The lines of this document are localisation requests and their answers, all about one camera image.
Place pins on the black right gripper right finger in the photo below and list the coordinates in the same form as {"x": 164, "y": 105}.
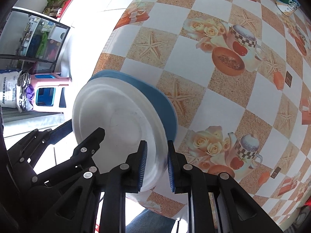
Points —
{"x": 197, "y": 185}

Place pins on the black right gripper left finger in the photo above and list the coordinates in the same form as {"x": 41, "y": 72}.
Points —
{"x": 124, "y": 178}

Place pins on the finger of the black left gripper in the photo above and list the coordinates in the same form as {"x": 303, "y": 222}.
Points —
{"x": 30, "y": 148}
{"x": 82, "y": 150}

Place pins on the large white round plate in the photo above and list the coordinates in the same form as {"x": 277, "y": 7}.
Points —
{"x": 127, "y": 118}

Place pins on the pink plastic stool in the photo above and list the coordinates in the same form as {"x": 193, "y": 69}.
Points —
{"x": 49, "y": 92}

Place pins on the blue plate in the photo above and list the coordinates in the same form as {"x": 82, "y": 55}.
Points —
{"x": 158, "y": 99}

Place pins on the white printed sack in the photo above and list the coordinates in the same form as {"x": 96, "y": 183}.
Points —
{"x": 10, "y": 91}

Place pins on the glass display cabinet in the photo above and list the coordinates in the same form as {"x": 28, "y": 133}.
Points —
{"x": 31, "y": 41}

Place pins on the checkered patterned tablecloth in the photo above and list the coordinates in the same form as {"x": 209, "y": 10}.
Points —
{"x": 237, "y": 73}

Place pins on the green white paper cup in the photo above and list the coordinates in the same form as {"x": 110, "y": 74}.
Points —
{"x": 287, "y": 7}

